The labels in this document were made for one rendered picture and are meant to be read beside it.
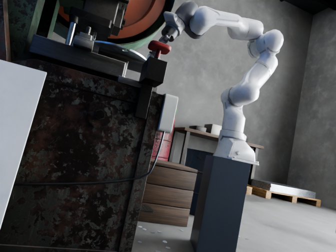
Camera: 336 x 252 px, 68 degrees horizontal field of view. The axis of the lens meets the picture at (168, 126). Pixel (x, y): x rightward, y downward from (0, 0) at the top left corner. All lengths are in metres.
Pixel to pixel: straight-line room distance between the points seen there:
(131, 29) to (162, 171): 0.86
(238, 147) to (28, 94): 0.90
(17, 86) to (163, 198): 1.03
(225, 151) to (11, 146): 0.88
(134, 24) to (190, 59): 3.52
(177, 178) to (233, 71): 4.16
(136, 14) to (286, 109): 5.04
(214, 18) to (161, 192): 0.98
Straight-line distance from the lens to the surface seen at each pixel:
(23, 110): 0.81
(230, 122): 1.26
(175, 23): 1.26
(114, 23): 1.13
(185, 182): 1.56
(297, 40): 6.82
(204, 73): 5.11
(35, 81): 0.83
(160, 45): 0.82
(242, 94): 1.23
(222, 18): 1.29
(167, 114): 0.87
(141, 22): 1.60
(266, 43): 1.41
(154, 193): 1.52
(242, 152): 1.26
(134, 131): 0.85
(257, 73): 1.36
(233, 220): 1.26
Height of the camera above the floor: 0.43
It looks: 5 degrees up
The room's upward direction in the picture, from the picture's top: 12 degrees clockwise
